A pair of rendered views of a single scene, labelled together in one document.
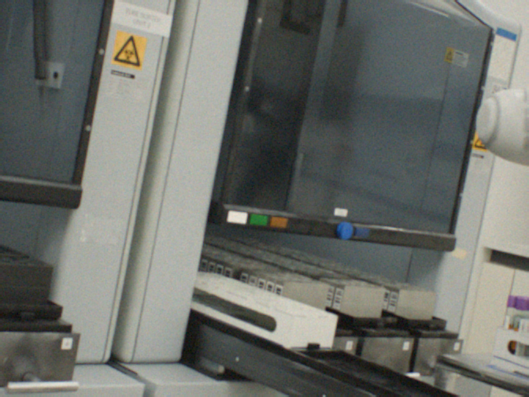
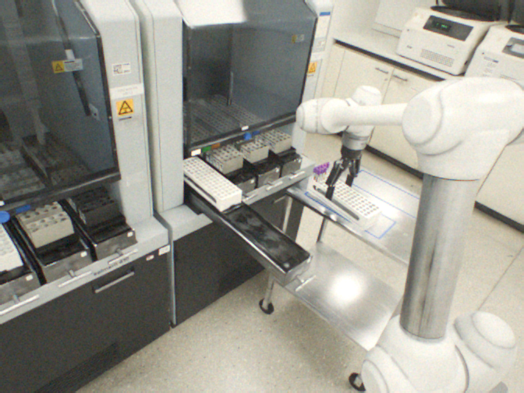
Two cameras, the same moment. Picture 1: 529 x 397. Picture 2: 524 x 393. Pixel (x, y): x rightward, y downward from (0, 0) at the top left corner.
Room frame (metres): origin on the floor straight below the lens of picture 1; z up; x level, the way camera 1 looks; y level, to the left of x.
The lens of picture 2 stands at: (0.38, -0.11, 1.69)
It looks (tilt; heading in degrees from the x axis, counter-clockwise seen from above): 37 degrees down; 353
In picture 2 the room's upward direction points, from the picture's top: 9 degrees clockwise
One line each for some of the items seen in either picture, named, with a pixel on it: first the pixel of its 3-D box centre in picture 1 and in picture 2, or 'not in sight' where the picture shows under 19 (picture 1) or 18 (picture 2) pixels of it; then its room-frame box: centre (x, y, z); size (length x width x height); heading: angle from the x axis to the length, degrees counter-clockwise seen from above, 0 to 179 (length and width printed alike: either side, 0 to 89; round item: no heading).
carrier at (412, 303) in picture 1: (411, 305); (281, 144); (1.92, -0.32, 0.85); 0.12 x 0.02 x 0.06; 132
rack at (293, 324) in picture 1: (248, 311); (207, 183); (1.58, -0.01, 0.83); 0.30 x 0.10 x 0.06; 43
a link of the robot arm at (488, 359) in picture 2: not in sight; (472, 351); (0.90, -0.76, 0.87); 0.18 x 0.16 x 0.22; 108
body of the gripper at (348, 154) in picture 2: not in sight; (349, 156); (1.56, -0.52, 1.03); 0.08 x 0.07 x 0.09; 130
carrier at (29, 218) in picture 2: not in sight; (43, 219); (1.28, 0.47, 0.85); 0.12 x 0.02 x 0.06; 133
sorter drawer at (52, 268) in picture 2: not in sight; (30, 209); (1.40, 0.58, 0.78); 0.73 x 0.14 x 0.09; 43
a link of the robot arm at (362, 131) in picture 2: not in sight; (360, 110); (1.55, -0.51, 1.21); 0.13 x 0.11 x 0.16; 108
